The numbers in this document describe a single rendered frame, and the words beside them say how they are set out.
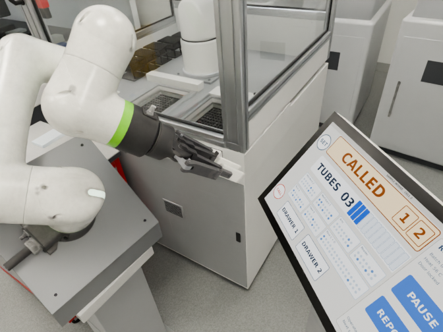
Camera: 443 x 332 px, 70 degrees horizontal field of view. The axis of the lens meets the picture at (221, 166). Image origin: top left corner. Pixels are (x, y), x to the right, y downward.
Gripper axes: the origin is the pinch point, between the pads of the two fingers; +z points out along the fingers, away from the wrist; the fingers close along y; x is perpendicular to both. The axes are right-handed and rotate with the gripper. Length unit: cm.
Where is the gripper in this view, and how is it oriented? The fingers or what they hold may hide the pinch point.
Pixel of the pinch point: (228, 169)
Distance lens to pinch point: 74.2
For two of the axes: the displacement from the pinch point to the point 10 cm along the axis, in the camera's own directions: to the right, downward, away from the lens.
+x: -5.7, 7.3, 3.8
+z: 7.8, 3.3, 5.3
